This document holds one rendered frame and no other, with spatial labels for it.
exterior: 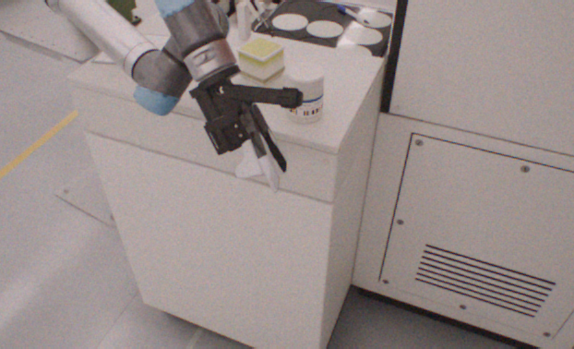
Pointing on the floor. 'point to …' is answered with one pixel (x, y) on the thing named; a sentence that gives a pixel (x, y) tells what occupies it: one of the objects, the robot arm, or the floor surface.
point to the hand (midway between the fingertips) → (285, 180)
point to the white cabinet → (234, 244)
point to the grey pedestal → (88, 196)
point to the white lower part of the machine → (480, 233)
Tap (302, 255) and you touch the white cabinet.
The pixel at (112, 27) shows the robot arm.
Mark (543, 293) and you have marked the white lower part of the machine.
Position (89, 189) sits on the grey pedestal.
